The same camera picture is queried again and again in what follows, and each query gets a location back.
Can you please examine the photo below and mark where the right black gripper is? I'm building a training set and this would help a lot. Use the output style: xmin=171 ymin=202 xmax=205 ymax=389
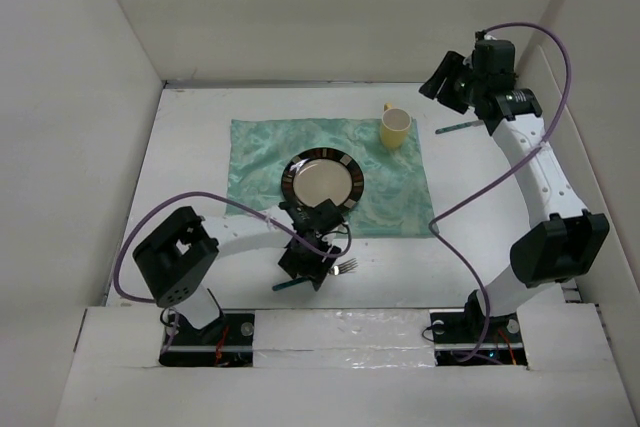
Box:
xmin=419 ymin=50 xmax=486 ymax=114

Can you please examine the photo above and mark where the knife with green handle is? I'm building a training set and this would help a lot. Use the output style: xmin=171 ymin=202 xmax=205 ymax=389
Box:
xmin=435 ymin=120 xmax=484 ymax=135

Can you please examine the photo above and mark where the fork with green handle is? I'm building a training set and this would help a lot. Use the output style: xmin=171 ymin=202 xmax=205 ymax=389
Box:
xmin=272 ymin=259 xmax=358 ymax=292

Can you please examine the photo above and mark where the yellow mug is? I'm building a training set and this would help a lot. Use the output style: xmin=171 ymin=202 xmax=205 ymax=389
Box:
xmin=379 ymin=103 xmax=412 ymax=150

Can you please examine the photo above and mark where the dark round plate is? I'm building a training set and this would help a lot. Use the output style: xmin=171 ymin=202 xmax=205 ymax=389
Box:
xmin=280 ymin=147 xmax=365 ymax=212

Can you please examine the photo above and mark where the green patterned cloth placemat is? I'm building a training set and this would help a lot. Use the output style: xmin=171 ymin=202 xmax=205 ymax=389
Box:
xmin=227 ymin=118 xmax=434 ymax=238

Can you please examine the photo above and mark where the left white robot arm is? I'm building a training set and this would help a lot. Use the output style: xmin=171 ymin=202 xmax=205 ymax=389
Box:
xmin=133 ymin=200 xmax=349 ymax=344

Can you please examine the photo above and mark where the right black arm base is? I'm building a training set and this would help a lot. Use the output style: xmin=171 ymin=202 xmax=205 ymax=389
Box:
xmin=422 ymin=309 xmax=528 ymax=367

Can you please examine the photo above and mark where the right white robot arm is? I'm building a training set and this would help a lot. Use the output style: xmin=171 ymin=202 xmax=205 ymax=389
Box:
xmin=419 ymin=33 xmax=610 ymax=341

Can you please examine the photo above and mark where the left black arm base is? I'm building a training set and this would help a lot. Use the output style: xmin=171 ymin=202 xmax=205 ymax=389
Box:
xmin=158 ymin=310 xmax=255 ymax=368

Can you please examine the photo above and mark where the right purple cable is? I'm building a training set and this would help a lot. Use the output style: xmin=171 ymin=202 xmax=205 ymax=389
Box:
xmin=428 ymin=21 xmax=574 ymax=363

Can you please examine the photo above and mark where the purple cable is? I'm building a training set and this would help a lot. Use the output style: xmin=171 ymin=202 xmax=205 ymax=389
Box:
xmin=428 ymin=21 xmax=574 ymax=363
xmin=113 ymin=190 xmax=331 ymax=353

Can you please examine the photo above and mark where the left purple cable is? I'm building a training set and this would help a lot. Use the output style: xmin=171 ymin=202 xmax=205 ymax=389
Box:
xmin=113 ymin=190 xmax=331 ymax=353

